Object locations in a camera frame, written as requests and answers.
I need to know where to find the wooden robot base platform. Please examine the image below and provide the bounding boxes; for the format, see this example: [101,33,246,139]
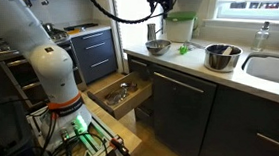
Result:
[27,93,131,156]

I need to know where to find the open wooden top drawer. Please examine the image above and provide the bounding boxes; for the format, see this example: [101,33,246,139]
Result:
[87,72,152,119]

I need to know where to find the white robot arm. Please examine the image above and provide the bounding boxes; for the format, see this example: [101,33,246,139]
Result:
[0,0,92,140]

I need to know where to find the dark blue drawer cabinet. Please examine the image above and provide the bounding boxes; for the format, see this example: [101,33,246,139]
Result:
[71,29,117,83]

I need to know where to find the clear soap dispenser bottle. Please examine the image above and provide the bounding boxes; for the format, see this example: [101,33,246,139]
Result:
[251,22,270,51]

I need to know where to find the white bin with green lid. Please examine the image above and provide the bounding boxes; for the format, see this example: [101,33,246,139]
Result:
[165,11,197,42]

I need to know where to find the dark cabinet under sink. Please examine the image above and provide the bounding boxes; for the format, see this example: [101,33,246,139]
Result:
[200,85,279,156]

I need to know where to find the green plastic toy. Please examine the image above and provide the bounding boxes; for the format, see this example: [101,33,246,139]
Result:
[179,45,189,54]

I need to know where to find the large steel pot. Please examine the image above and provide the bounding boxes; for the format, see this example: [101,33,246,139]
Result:
[204,43,243,73]

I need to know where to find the gas stove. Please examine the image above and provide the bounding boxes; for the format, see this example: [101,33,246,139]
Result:
[0,23,84,109]

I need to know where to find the glass pot lid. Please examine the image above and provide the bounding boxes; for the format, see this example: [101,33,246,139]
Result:
[105,82,138,106]

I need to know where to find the steel cylindrical canister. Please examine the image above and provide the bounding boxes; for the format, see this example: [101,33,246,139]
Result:
[147,24,156,41]

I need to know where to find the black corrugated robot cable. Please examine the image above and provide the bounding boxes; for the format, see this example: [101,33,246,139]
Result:
[76,0,167,28]

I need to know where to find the small steel mixing bowl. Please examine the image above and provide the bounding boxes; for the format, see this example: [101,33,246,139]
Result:
[145,39,171,56]

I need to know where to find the white kitchen sink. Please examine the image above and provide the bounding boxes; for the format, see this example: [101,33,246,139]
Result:
[242,53,279,83]

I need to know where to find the dark dishwasher front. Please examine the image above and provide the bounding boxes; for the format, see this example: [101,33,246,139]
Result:
[152,65,216,156]

